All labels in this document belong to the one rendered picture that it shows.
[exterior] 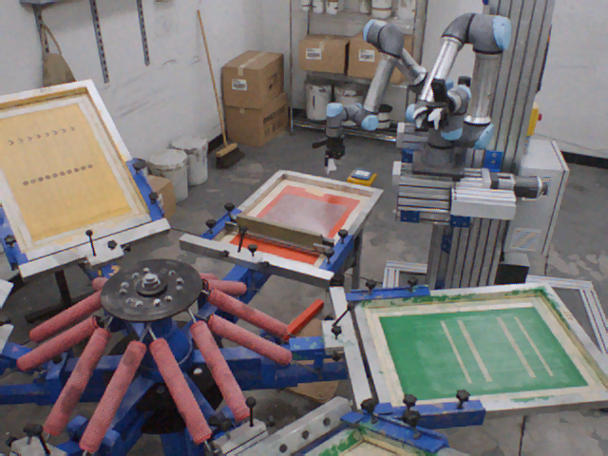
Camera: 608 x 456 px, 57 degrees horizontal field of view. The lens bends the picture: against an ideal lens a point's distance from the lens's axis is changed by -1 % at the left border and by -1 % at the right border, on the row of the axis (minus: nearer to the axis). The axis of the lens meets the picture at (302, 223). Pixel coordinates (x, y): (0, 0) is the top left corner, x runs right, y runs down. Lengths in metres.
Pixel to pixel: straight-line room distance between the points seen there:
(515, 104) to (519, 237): 0.66
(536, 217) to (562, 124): 3.08
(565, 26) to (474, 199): 3.33
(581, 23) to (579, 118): 0.85
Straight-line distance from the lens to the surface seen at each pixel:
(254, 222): 2.50
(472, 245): 2.99
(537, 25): 2.60
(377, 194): 2.86
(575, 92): 5.80
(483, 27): 2.34
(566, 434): 3.25
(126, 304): 1.71
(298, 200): 2.85
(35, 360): 1.90
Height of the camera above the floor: 2.35
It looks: 32 degrees down
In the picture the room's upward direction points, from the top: straight up
